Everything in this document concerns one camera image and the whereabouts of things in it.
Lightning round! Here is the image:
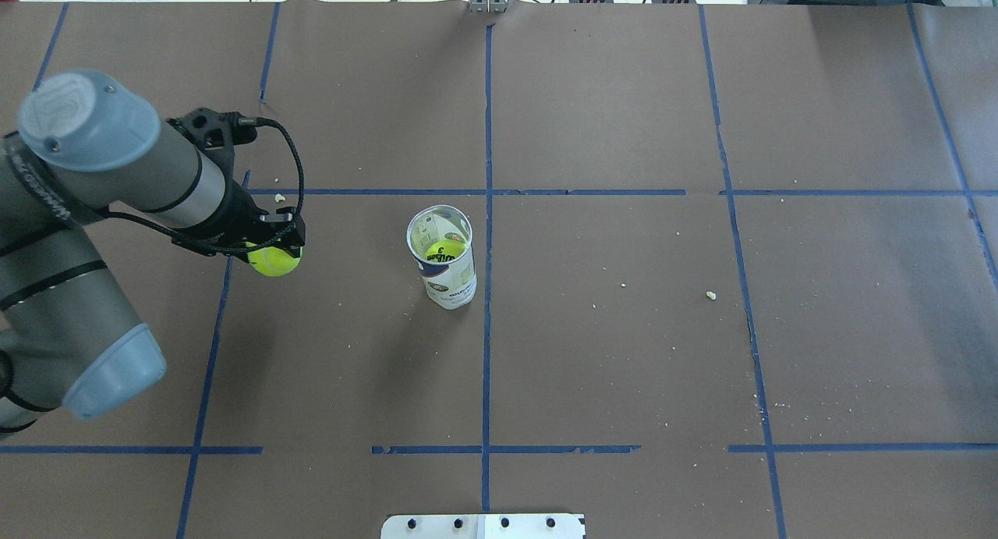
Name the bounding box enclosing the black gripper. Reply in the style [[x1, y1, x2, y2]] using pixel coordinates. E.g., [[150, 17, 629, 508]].
[[234, 207, 306, 259]]

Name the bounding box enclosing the yellow tennis ball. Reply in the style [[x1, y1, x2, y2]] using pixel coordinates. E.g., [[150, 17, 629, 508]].
[[246, 246, 302, 278]]

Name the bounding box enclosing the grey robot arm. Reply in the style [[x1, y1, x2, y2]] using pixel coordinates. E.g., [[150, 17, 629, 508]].
[[1, 69, 306, 439]]

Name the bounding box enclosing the clear tennis ball can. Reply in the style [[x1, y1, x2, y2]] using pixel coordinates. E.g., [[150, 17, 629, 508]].
[[405, 204, 477, 310]]

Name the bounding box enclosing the tennis ball inside can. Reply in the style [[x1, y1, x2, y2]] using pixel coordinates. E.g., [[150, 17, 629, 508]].
[[423, 238, 467, 263]]

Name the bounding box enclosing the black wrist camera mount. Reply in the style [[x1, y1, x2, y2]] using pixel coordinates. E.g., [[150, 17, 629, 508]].
[[165, 108, 259, 177]]

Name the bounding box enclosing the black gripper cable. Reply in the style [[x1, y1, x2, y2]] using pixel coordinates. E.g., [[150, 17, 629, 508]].
[[101, 116, 306, 256]]

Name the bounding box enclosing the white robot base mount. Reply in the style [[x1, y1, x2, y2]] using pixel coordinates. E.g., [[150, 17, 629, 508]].
[[380, 512, 587, 538]]

